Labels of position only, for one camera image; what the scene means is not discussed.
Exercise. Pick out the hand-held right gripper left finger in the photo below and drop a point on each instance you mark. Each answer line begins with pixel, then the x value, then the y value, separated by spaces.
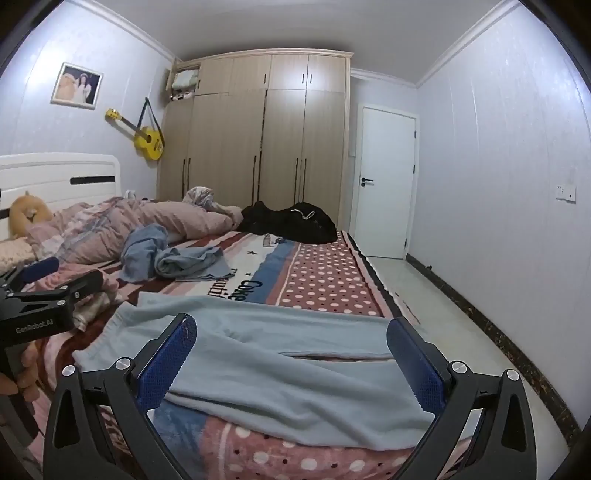
pixel 168 360

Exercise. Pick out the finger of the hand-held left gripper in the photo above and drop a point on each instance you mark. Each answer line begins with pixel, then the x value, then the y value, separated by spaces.
pixel 41 268
pixel 83 284

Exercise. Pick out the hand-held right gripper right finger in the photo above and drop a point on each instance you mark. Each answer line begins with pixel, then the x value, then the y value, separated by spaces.
pixel 418 369

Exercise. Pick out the light blue pants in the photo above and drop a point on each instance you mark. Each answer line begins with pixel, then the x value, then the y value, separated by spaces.
pixel 277 332

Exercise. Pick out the person's left hand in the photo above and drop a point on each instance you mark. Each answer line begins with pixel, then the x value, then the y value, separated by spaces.
pixel 31 374

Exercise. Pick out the beige printed cloth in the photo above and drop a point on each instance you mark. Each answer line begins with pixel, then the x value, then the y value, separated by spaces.
pixel 87 314

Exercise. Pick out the floral pillow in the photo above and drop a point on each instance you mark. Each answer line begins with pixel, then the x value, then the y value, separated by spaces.
pixel 14 254

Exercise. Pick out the orange plush toy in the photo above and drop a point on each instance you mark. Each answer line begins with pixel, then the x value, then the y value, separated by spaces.
pixel 21 207

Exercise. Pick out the blue crumpled garment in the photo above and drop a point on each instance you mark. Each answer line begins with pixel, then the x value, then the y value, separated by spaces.
pixel 138 249

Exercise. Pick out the white headboard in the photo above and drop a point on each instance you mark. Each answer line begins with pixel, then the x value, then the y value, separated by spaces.
pixel 55 170

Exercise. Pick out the grey-blue crumpled garment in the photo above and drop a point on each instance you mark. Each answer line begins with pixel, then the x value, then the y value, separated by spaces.
pixel 194 263

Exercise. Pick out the pink checked quilt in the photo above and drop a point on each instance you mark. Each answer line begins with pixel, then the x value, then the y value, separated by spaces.
pixel 175 217

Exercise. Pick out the striped dotted bed blanket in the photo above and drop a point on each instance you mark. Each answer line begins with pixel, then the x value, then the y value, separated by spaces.
pixel 323 277

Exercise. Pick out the yellow guitar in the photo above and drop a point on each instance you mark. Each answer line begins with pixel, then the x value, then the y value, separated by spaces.
pixel 147 141

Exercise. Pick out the white door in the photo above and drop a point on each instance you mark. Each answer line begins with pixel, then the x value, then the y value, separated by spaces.
pixel 383 207

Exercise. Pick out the black garment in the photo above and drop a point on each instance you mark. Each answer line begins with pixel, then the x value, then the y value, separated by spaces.
pixel 286 226

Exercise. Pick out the folded bedding in wardrobe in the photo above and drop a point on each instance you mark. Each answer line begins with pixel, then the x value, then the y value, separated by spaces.
pixel 184 81

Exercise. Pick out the wooden wardrobe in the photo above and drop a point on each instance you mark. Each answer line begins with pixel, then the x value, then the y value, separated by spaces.
pixel 286 138

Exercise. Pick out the framed wall photo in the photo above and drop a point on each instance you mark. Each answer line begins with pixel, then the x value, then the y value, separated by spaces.
pixel 76 85

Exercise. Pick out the white wall switch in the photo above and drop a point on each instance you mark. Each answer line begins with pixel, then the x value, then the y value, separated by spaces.
pixel 566 193

